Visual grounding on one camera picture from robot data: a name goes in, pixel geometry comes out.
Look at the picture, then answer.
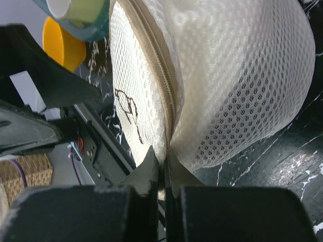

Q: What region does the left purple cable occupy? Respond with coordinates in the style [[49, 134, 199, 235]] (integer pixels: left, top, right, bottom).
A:
[[10, 158, 28, 189]]

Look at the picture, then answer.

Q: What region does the woven wicker basket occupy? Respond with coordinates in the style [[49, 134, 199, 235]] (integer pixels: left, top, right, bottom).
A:
[[1, 154, 53, 206]]

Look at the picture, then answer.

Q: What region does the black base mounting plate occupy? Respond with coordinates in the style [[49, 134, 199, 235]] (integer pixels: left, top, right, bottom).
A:
[[73, 104, 135, 186]]

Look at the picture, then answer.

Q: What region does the yellow orange bowl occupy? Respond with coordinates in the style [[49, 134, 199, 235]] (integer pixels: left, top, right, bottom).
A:
[[42, 17, 86, 72]]

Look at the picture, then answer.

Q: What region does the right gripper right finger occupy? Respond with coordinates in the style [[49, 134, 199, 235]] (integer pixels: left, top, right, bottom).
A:
[[164, 148, 202, 198]]

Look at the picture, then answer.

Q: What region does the white mesh laundry bag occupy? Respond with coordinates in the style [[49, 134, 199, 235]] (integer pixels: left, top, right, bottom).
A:
[[109, 1, 315, 171]]

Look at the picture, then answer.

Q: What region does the teal transparent plastic bin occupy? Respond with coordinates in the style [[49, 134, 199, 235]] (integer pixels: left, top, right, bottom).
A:
[[35, 0, 110, 42]]

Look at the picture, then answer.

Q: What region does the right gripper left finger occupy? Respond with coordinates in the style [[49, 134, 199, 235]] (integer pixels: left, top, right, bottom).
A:
[[119, 146, 159, 197]]

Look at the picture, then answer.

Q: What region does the cream white cup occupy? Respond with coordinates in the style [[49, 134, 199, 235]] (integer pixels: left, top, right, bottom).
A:
[[46, 0, 71, 19]]

